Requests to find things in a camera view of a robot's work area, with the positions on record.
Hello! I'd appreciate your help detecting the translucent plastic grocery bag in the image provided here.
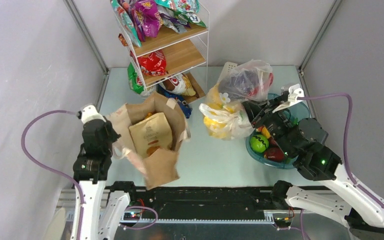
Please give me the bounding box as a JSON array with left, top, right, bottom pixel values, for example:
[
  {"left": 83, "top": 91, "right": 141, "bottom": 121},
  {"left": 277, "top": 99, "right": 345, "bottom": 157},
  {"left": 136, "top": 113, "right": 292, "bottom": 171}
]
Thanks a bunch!
[{"left": 199, "top": 60, "right": 274, "bottom": 141}]

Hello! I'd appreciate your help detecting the green toy ball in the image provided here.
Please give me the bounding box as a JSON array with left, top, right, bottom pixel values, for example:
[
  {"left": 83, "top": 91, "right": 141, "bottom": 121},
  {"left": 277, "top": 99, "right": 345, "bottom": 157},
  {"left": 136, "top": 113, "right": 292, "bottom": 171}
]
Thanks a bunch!
[{"left": 249, "top": 134, "right": 270, "bottom": 153}]

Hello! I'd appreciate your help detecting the teal plastic tub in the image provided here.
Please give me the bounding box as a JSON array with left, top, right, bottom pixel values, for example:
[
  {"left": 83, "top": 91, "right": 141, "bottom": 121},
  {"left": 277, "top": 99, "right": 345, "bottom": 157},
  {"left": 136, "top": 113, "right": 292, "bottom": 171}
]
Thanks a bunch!
[{"left": 242, "top": 92, "right": 311, "bottom": 169}]

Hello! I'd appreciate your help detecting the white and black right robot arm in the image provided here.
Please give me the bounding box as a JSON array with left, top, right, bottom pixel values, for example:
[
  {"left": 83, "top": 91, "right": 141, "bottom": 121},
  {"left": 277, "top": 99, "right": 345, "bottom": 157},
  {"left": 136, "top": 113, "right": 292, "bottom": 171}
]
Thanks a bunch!
[{"left": 242, "top": 99, "right": 384, "bottom": 240}]

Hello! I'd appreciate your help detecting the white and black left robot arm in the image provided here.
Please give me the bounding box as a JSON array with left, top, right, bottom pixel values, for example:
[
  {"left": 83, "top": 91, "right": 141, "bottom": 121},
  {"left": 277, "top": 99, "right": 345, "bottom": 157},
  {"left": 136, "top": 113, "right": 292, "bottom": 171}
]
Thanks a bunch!
[{"left": 71, "top": 118, "right": 138, "bottom": 240}]

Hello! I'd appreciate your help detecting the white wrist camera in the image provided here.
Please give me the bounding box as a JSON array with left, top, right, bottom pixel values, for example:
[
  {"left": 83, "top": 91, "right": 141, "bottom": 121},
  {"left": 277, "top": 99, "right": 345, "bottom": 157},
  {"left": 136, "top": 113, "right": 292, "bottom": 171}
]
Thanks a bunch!
[
  {"left": 76, "top": 104, "right": 103, "bottom": 124},
  {"left": 272, "top": 83, "right": 305, "bottom": 113}
]

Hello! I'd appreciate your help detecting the teal snack bag left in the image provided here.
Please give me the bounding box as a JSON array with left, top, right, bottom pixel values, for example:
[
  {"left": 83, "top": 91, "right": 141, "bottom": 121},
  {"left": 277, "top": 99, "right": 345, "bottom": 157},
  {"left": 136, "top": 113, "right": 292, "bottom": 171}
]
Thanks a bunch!
[{"left": 110, "top": 0, "right": 142, "bottom": 47}]

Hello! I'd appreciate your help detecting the green white snack bag top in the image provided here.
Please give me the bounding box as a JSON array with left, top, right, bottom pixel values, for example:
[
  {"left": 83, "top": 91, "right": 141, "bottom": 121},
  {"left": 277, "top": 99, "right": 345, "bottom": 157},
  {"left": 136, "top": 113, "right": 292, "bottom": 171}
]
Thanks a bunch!
[{"left": 155, "top": 0, "right": 207, "bottom": 34}]

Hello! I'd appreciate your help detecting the brown burlap tote bag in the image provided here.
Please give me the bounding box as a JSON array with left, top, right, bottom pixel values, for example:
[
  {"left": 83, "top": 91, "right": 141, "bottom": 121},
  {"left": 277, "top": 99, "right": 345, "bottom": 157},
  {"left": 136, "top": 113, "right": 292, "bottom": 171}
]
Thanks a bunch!
[{"left": 106, "top": 92, "right": 191, "bottom": 190}]

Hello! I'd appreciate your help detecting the white red chips bag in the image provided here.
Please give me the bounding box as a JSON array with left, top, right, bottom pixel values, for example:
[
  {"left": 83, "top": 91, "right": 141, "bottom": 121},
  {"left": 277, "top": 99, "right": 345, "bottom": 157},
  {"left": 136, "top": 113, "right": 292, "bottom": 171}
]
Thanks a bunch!
[{"left": 159, "top": 73, "right": 197, "bottom": 97}]

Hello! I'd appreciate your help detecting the purple snack bag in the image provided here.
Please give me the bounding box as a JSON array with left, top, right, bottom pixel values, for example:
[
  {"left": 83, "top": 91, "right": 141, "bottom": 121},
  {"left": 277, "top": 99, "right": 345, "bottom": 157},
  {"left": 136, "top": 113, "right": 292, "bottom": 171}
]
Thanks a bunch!
[{"left": 133, "top": 0, "right": 163, "bottom": 38}]

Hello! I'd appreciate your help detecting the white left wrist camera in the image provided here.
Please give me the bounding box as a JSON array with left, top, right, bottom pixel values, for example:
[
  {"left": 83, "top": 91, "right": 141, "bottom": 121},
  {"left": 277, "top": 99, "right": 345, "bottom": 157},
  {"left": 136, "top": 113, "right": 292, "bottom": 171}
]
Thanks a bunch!
[{"left": 76, "top": 104, "right": 103, "bottom": 124}]

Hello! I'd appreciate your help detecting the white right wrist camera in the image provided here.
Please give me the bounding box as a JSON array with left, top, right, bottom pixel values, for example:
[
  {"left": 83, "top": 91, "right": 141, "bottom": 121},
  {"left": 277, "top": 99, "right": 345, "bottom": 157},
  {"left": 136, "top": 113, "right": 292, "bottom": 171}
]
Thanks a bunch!
[{"left": 272, "top": 83, "right": 305, "bottom": 113}]

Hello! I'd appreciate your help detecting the red snack bag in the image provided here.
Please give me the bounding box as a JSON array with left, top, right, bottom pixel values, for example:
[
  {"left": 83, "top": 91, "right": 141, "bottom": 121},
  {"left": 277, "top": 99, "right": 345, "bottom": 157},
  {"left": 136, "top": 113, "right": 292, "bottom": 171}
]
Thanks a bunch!
[{"left": 137, "top": 50, "right": 167, "bottom": 76}]

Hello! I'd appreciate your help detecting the white wire wooden shelf rack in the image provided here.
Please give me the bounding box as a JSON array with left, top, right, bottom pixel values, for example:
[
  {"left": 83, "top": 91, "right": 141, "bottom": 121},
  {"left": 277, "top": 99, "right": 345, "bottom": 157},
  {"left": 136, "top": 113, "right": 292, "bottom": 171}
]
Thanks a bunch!
[{"left": 110, "top": 0, "right": 209, "bottom": 100}]

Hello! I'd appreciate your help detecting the white plastic basket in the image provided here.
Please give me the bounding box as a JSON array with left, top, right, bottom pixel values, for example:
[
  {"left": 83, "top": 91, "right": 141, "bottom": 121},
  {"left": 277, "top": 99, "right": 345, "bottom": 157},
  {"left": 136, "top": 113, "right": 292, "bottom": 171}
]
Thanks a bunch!
[{"left": 218, "top": 61, "right": 238, "bottom": 81}]

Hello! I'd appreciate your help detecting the blue snack bag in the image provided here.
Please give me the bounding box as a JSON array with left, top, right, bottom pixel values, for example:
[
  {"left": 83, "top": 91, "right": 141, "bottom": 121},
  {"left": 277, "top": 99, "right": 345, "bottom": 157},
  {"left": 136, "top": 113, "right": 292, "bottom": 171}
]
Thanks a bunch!
[{"left": 157, "top": 85, "right": 193, "bottom": 119}]

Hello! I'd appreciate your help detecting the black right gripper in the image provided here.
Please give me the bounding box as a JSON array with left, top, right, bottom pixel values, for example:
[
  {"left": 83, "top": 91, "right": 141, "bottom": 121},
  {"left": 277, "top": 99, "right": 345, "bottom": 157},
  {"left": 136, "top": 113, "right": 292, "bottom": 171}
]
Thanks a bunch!
[{"left": 239, "top": 95, "right": 295, "bottom": 157}]

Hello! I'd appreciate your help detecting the dark red toy apple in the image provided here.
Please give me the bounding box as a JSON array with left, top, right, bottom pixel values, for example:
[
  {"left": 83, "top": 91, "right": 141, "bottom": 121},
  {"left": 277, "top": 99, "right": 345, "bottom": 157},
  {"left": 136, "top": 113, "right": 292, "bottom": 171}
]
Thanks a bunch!
[{"left": 263, "top": 147, "right": 286, "bottom": 163}]

